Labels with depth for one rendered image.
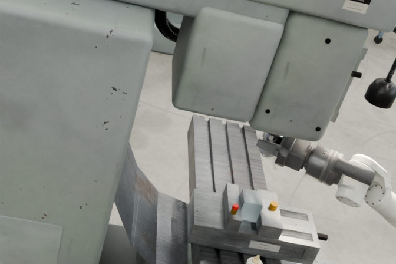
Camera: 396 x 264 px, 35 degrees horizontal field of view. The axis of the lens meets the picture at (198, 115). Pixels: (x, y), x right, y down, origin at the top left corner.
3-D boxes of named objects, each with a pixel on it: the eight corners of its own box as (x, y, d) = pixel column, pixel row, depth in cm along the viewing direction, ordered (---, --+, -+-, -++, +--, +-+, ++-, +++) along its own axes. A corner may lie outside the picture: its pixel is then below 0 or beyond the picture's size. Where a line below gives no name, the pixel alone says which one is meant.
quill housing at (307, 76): (307, 103, 168) (353, -7, 151) (322, 149, 150) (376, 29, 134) (238, 88, 164) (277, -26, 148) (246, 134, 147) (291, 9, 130)
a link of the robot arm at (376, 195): (347, 152, 159) (378, 177, 165) (334, 183, 156) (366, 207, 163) (368, 154, 153) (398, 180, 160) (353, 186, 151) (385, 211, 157)
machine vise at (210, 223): (303, 228, 184) (316, 200, 179) (312, 266, 172) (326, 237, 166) (187, 205, 179) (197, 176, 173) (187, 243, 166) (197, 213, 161)
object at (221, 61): (241, 75, 165) (272, -17, 151) (250, 127, 144) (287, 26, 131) (170, 60, 161) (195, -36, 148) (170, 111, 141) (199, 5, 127)
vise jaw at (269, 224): (272, 203, 179) (276, 192, 177) (279, 240, 166) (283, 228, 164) (252, 198, 178) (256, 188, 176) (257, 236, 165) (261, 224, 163)
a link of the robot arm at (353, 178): (330, 155, 163) (372, 173, 161) (314, 191, 160) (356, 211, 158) (336, 142, 153) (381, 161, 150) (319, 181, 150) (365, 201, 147)
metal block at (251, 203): (254, 207, 174) (260, 191, 171) (256, 222, 169) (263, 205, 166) (236, 204, 173) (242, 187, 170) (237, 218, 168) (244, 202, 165)
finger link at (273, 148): (259, 136, 159) (282, 145, 158) (256, 146, 161) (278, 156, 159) (257, 138, 158) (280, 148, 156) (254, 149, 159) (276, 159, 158)
